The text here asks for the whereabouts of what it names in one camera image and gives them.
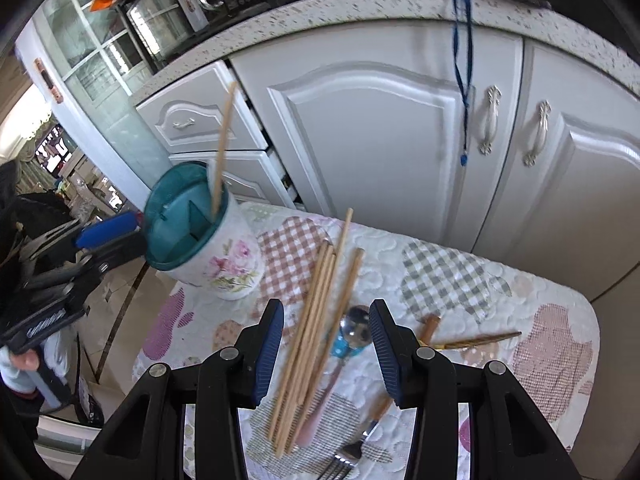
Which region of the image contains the steel spoon pink handle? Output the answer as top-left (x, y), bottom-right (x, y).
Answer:
top-left (295, 306), bottom-right (372, 448)

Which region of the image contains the wooden chopstick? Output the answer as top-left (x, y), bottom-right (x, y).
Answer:
top-left (212, 81), bottom-right (238, 219)
top-left (285, 248), bottom-right (364, 453)
top-left (273, 245), bottom-right (334, 457)
top-left (268, 240), bottom-right (333, 448)
top-left (288, 208), bottom-right (354, 439)

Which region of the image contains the teal floral utensil holder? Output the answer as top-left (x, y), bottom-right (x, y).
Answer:
top-left (142, 162), bottom-right (265, 300)

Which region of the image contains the silver fork wooden handle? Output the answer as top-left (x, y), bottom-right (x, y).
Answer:
top-left (318, 396), bottom-right (393, 480)

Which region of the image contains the gold fork wooden handle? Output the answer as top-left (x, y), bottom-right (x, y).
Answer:
top-left (420, 332), bottom-right (522, 350)

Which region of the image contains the person left hand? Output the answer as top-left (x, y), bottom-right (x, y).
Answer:
top-left (9, 350), bottom-right (40, 372)

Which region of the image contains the patchwork quilted table mat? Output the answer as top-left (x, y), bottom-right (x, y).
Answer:
top-left (136, 204), bottom-right (600, 479)

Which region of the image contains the upper white drawer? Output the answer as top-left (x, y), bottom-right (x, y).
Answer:
top-left (136, 61), bottom-right (268, 154)

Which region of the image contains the white drawer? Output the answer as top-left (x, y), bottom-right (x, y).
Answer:
top-left (168, 148), bottom-right (298, 206)
top-left (136, 61), bottom-right (268, 154)

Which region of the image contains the lower white drawer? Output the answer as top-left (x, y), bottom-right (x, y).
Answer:
top-left (168, 148), bottom-right (298, 206)

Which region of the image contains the glass sliding door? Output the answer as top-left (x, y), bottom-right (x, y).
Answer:
top-left (15, 0), bottom-right (170, 209)

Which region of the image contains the white cabinet door right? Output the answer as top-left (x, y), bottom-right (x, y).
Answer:
top-left (474, 41), bottom-right (639, 300)

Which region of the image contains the white cabinet door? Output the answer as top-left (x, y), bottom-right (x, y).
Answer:
top-left (231, 21), bottom-right (524, 252)
top-left (474, 41), bottom-right (639, 300)

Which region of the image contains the white cabinet door left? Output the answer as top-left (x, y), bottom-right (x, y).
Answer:
top-left (231, 21), bottom-right (524, 252)

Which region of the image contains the blue lanyard cord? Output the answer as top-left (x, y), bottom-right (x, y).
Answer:
top-left (451, 0), bottom-right (475, 167)

